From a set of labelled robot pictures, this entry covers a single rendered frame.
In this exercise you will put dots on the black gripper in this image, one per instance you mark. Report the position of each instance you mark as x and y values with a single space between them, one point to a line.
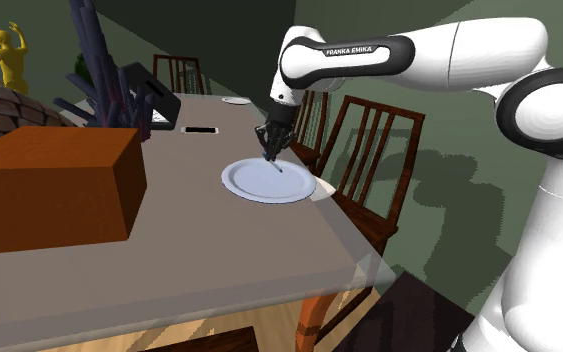
277 123

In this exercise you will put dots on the dark wooden slat-back chair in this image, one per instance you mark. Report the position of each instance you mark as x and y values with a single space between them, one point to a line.
310 136
178 73
373 195

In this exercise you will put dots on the grey top wooden dining table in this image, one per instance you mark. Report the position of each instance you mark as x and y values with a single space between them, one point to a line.
203 253

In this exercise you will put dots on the large white plate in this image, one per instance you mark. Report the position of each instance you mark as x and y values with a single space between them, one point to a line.
266 183

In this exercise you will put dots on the dark purple branching plant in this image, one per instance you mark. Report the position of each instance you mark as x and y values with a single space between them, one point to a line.
99 83

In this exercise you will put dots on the white smartphone with black screen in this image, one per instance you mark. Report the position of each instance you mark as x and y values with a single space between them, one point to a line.
199 130

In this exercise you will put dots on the blue and white pen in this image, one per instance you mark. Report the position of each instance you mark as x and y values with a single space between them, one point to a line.
276 166

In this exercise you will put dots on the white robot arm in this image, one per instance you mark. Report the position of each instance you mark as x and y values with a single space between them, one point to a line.
544 253

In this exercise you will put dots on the black laptop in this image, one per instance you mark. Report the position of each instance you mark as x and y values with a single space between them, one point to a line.
156 92

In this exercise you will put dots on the orange brown box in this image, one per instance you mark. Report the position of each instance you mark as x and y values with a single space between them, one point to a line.
42 195

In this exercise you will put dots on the small white plate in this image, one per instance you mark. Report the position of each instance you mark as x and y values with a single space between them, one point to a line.
236 100

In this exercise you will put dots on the yellow human figure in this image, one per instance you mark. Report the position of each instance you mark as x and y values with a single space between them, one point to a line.
10 61

